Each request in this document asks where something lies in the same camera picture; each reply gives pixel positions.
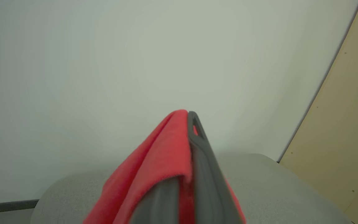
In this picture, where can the grey fabric sofa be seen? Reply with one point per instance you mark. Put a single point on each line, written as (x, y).
(275, 193)

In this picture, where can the dark baseboard strip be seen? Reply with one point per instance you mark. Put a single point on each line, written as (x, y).
(8, 206)

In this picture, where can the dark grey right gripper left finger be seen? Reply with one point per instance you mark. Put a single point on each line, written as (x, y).
(163, 205)

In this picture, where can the red garment with white band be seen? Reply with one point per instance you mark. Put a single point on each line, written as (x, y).
(160, 155)

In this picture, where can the light wooden panel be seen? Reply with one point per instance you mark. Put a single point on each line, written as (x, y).
(346, 124)

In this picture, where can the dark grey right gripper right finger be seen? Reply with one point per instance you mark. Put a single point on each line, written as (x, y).
(205, 177)

